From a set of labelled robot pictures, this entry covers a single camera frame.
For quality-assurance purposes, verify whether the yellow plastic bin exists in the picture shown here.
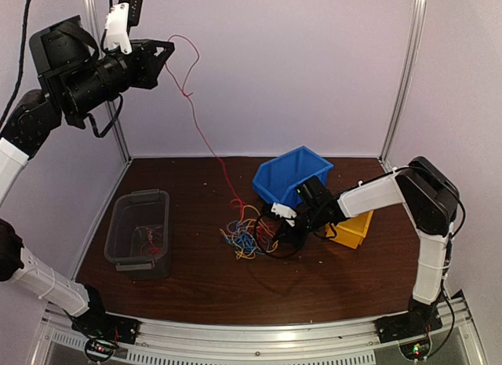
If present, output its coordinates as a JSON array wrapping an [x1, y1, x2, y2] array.
[[325, 211, 373, 250]]

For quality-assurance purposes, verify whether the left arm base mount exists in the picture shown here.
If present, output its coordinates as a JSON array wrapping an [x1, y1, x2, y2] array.
[[67, 313, 140, 345]]

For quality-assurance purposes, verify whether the tangled coloured cable pile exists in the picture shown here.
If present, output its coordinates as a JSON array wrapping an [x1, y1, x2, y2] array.
[[219, 203, 280, 262]]

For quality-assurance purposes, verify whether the grey transparent plastic container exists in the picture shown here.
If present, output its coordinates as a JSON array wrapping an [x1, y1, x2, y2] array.
[[104, 189, 173, 280]]

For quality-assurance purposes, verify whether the aluminium front rail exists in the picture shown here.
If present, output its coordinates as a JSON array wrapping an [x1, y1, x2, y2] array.
[[27, 297, 488, 364]]

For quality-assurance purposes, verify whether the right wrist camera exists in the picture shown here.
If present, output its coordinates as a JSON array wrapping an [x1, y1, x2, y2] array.
[[271, 203, 297, 227]]

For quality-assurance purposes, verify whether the blue plastic bin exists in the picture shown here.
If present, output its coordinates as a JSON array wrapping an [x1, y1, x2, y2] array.
[[253, 146, 334, 208]]

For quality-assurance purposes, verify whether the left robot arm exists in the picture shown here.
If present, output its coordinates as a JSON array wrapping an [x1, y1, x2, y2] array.
[[1, 16, 175, 337]]

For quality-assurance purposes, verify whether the red cable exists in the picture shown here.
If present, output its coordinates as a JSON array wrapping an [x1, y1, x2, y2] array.
[[164, 34, 256, 217], [135, 225, 164, 258]]

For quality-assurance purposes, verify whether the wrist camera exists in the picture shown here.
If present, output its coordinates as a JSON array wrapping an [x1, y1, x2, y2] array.
[[100, 0, 143, 54], [271, 203, 297, 227]]

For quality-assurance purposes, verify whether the left aluminium frame post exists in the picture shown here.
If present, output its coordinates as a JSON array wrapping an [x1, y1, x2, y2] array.
[[83, 0, 131, 163]]

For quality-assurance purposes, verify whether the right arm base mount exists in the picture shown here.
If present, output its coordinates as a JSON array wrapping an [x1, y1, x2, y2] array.
[[375, 312, 443, 344]]

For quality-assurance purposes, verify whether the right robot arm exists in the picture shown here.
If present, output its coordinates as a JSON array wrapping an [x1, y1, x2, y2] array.
[[271, 156, 465, 338]]

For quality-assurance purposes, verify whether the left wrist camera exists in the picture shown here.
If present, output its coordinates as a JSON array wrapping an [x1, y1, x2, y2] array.
[[100, 0, 143, 54]]

